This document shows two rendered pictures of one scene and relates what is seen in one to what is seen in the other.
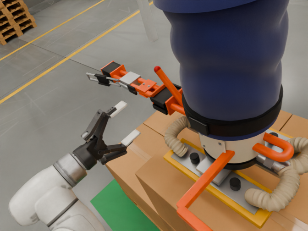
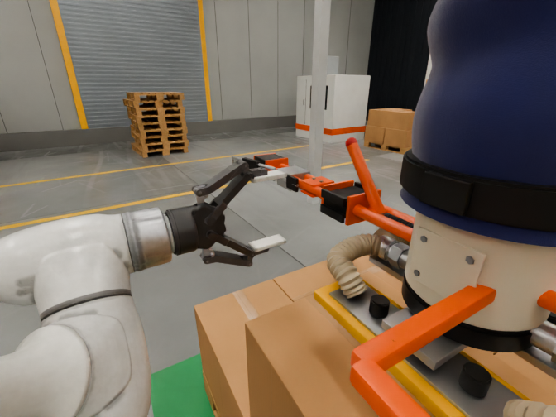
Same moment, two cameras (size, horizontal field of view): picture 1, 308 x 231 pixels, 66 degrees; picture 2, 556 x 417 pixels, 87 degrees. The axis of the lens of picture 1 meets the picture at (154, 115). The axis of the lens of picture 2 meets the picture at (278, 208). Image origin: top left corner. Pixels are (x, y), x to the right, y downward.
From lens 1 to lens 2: 31 cm
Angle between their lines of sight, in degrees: 19
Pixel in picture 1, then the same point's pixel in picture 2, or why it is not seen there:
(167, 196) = (291, 381)
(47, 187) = (88, 238)
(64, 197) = (107, 271)
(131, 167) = (234, 333)
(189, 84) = (457, 87)
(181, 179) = (327, 359)
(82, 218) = (118, 330)
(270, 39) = not seen: outside the picture
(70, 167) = (148, 224)
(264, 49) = not seen: outside the picture
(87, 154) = (189, 220)
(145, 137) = (270, 299)
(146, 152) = not seen: hidden behind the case
